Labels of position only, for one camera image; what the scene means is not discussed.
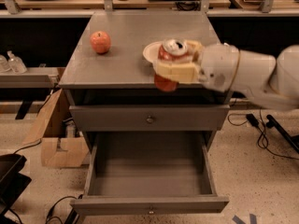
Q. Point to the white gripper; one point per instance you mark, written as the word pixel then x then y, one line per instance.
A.
pixel 218 65

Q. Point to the red coke can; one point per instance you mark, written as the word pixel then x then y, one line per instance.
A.
pixel 171 51

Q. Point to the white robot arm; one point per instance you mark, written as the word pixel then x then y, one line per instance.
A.
pixel 265 80

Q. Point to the closed top drawer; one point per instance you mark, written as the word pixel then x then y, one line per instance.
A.
pixel 125 118

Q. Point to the grey drawer cabinet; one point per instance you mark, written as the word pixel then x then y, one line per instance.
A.
pixel 122 76

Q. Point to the open middle drawer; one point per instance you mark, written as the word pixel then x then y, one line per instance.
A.
pixel 143 173

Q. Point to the white bowl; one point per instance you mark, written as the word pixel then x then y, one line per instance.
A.
pixel 150 52

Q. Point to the red apple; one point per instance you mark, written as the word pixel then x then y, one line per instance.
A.
pixel 100 42

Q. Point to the brown cardboard box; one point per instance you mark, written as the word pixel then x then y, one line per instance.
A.
pixel 61 146

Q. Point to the black bin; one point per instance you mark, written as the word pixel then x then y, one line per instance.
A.
pixel 12 182

